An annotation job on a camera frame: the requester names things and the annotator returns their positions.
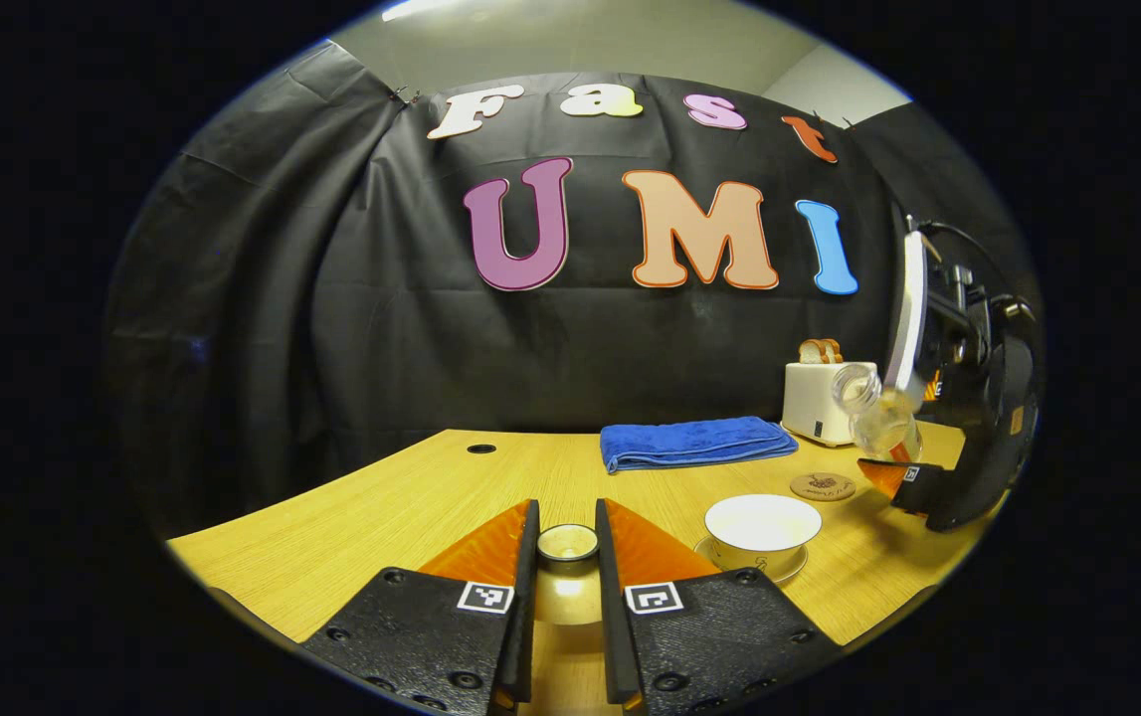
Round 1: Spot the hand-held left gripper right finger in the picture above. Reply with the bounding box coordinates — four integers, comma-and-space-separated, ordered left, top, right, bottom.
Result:
595, 497, 845, 716

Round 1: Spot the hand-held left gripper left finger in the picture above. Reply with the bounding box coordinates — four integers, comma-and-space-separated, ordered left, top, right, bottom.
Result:
301, 499, 541, 716

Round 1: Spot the cream teacup lid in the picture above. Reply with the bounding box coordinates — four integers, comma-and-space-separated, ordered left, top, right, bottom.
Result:
533, 523, 603, 627

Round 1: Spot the clear glass water bottle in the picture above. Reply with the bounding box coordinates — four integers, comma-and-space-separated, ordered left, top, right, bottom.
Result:
831, 363, 924, 463

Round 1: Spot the round brown coaster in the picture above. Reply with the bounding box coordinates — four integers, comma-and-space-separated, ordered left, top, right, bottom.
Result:
790, 472, 857, 502

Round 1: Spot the cream teacup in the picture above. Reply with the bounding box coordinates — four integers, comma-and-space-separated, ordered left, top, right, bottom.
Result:
704, 494, 823, 578

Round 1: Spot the white toaster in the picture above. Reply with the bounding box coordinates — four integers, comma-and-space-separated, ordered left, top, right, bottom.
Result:
782, 361, 879, 448

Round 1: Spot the blue folded towel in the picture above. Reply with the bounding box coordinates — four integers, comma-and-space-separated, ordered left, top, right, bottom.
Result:
600, 416, 799, 474

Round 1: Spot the black backdrop cloth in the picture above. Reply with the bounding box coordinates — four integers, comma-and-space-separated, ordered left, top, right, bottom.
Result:
102, 40, 1044, 538

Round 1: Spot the ceiling light panel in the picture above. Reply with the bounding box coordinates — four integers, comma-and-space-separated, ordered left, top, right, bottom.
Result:
381, 0, 462, 22

